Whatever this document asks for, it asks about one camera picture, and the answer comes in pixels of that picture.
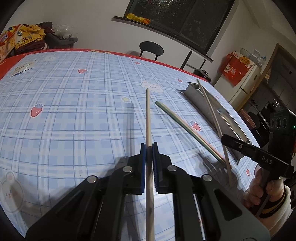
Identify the beige curved chopstick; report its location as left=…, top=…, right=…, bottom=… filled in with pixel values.
left=197, top=78, right=234, bottom=187

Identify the green chopstick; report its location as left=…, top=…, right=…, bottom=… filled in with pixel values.
left=155, top=101, right=226, bottom=165

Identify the beige short chopstick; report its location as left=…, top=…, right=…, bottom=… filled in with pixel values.
left=145, top=88, right=154, bottom=241

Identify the pink chopstick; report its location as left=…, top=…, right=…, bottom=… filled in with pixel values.
left=169, top=111, right=226, bottom=165

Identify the person's right hand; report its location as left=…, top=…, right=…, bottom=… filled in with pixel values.
left=242, top=165, right=285, bottom=208

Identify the stainless steel utensil tray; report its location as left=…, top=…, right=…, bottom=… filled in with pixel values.
left=178, top=82, right=251, bottom=144

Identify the white refrigerator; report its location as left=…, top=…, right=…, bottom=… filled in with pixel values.
left=214, top=63, right=260, bottom=109

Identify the red cloth on refrigerator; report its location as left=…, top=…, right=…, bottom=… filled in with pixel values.
left=218, top=51, right=254, bottom=86

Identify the blue plaid table mat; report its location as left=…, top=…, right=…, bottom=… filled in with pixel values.
left=0, top=50, right=260, bottom=241

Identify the black round chair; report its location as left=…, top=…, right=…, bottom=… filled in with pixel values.
left=139, top=41, right=164, bottom=61

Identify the dark window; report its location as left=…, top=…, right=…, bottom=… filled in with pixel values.
left=112, top=0, right=235, bottom=62

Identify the yellow packet on windowsill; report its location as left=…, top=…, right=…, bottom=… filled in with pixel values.
left=126, top=13, right=151, bottom=25

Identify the dark stool with bag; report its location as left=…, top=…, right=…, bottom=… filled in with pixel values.
left=45, top=25, right=78, bottom=49

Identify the small paper card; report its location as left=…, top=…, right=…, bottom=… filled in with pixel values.
left=11, top=60, right=37, bottom=76

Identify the orange snack bag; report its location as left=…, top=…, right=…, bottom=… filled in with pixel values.
left=0, top=24, right=21, bottom=62

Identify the black metal chair frame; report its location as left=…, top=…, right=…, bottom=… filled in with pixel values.
left=180, top=51, right=211, bottom=82

